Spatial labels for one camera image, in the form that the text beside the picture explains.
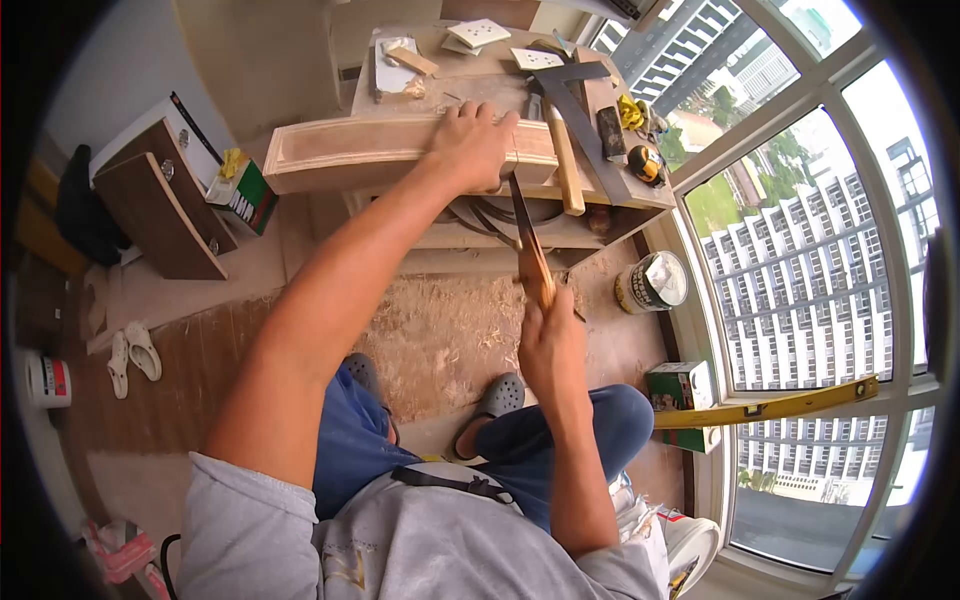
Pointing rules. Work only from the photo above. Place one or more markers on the white tub red label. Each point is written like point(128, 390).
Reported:
point(49, 381)

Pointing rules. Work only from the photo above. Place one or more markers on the white bucket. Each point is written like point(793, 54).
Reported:
point(690, 547)

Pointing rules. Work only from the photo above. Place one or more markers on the person's body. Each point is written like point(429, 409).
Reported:
point(420, 547)

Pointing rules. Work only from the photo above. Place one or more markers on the person's left little finger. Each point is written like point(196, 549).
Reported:
point(450, 115)

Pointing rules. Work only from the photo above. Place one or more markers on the pink plastic bag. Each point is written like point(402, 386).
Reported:
point(120, 551)

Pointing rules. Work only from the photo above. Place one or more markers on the person's left ring finger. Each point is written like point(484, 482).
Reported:
point(469, 110)

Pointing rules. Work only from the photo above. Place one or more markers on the person's left hand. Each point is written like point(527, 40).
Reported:
point(469, 150)

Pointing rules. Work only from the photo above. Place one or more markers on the dark sharpening stone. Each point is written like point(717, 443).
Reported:
point(611, 133)

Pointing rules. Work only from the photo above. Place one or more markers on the wooden work bench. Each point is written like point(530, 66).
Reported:
point(480, 86)

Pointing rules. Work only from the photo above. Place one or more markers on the person's right fingers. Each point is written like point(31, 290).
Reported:
point(534, 322)

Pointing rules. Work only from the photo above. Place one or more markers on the yellow crumpled cloth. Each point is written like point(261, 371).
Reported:
point(630, 112)

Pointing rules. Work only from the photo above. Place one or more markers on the person's right hand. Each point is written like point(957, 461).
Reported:
point(555, 345)

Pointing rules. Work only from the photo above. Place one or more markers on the long plywood moulding piece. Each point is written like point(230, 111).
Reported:
point(345, 154)

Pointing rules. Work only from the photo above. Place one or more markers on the steel carpenter square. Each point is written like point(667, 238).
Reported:
point(585, 127)

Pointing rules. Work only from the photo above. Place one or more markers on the person's left index finger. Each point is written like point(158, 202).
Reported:
point(508, 125)

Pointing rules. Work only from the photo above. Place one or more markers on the green cardboard box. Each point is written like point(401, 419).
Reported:
point(679, 386)

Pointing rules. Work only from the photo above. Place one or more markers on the yellow black tape measure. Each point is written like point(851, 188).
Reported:
point(646, 165)

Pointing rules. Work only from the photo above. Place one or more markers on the person's left middle finger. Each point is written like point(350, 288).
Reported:
point(487, 114)

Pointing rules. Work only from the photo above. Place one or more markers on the brown wooden cabinet panels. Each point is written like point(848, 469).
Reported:
point(161, 210)

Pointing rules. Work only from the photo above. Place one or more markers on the white sandal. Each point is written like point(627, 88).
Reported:
point(142, 349)
point(118, 367)

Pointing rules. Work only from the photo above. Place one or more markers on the large window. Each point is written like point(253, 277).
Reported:
point(802, 300)

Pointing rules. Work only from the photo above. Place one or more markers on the round glue can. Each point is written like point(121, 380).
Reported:
point(652, 283)

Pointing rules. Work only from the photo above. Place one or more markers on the white socket plate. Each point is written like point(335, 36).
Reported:
point(536, 58)
point(480, 32)

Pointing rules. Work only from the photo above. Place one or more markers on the green white carton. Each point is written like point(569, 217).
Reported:
point(244, 199)

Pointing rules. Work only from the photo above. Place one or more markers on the yellow spirit level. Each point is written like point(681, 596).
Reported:
point(772, 406)

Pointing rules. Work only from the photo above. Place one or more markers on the small wooden block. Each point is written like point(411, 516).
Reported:
point(412, 60)

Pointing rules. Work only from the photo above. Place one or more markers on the white flat sheet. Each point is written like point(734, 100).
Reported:
point(391, 79)

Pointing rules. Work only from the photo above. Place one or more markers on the person's legs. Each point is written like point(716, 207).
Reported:
point(360, 442)

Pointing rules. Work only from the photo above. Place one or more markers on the black bag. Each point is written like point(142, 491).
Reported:
point(86, 210)

